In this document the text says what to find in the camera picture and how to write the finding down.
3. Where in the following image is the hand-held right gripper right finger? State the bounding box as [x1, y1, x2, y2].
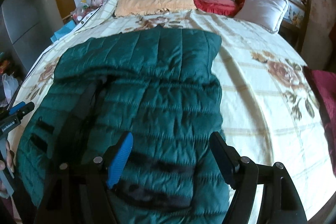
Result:
[210, 132, 308, 224]

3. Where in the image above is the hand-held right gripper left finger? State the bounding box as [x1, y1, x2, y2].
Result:
[34, 132, 134, 224]

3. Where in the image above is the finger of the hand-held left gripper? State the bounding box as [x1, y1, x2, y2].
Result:
[16, 102, 35, 119]
[7, 101, 27, 116]

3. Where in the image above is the green quilted puffer jacket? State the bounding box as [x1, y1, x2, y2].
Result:
[16, 28, 233, 224]

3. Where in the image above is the person's left hand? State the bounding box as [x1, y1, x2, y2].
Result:
[0, 140, 16, 198]

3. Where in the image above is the white plastic bag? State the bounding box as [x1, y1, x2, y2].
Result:
[2, 73, 20, 102]

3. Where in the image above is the bed with checked sheet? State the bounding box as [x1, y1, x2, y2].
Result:
[16, 0, 336, 224]

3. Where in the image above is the grey refrigerator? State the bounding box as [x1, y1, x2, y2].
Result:
[1, 0, 57, 73]

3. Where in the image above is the blue box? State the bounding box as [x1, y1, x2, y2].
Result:
[51, 21, 77, 43]

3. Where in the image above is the pile of small bottles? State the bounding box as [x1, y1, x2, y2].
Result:
[70, 0, 95, 24]

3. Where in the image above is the maroon blanket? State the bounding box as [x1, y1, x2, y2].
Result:
[303, 67, 336, 162]

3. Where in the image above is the white pillow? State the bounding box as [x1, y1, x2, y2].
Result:
[234, 0, 289, 34]

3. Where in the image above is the red heart-shaped pillow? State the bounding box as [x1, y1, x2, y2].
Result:
[191, 0, 238, 17]

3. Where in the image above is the wooden chair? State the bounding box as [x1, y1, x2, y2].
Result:
[259, 0, 313, 49]

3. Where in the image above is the yellow frilled pillow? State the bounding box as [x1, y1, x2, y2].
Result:
[115, 0, 198, 17]

